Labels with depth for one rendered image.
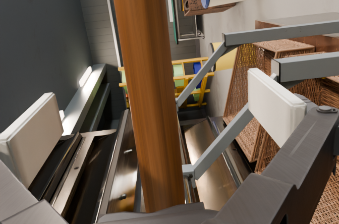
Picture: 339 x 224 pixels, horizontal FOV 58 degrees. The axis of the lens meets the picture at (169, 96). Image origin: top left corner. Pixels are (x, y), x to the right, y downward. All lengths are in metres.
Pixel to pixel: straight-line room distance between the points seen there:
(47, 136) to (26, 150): 0.03
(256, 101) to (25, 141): 0.13
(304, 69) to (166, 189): 0.49
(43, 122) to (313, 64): 0.56
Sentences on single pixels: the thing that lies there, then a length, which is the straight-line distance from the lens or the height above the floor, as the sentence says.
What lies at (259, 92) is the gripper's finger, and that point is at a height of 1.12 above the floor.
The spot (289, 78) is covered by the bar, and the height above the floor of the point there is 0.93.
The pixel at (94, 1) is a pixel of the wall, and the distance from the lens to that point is 8.89.
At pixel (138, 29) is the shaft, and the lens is 0.17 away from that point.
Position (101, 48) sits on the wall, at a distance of 9.06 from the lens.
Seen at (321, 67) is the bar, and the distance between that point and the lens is 0.67.
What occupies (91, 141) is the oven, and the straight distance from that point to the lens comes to 1.84.
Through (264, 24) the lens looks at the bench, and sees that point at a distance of 1.83.
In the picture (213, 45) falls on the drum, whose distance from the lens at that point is 3.69.
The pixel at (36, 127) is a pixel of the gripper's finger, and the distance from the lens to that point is 0.18.
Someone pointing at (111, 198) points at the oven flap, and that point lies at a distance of 1.08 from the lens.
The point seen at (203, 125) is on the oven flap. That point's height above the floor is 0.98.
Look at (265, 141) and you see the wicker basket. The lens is 1.28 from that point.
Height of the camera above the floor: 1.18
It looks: 1 degrees down
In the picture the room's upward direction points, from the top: 97 degrees counter-clockwise
